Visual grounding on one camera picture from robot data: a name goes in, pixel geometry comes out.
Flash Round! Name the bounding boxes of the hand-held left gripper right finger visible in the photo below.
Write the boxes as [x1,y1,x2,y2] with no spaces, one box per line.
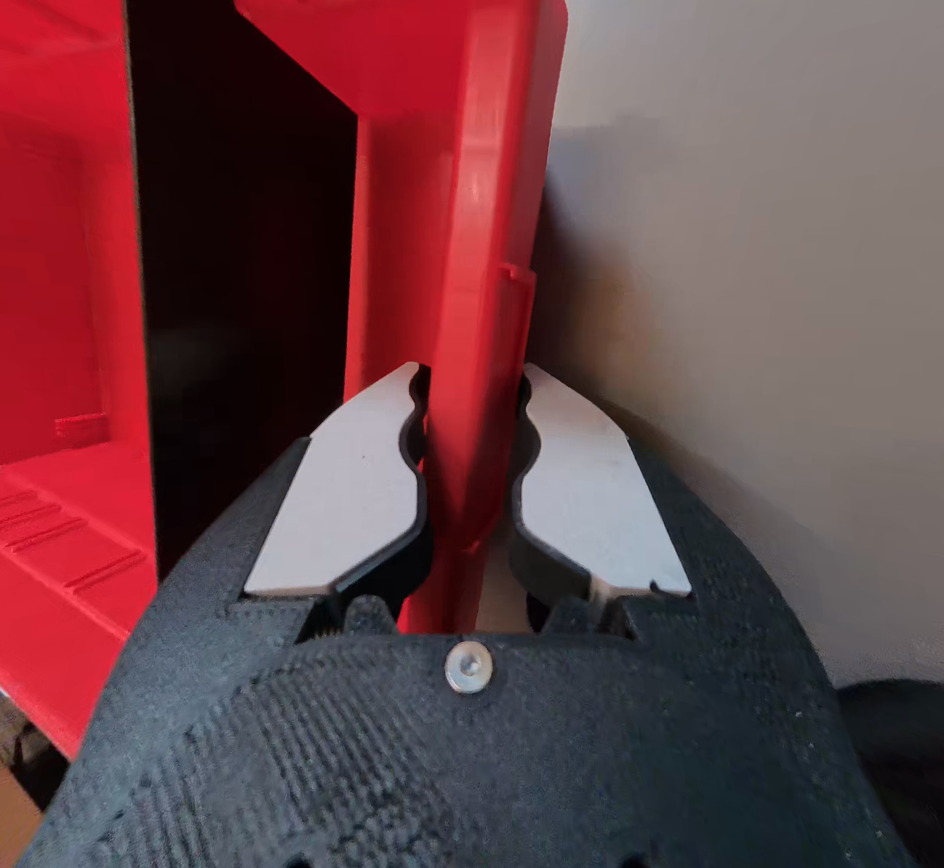
[507,364,693,609]

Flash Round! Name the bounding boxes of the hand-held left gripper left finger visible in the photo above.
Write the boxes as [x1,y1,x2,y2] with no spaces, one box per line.
[243,361,435,600]

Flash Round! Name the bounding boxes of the red plastic bin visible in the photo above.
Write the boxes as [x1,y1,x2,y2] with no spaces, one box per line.
[0,0,569,758]

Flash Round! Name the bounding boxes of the dark bin divider panel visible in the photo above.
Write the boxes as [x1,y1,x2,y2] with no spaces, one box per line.
[120,0,360,581]

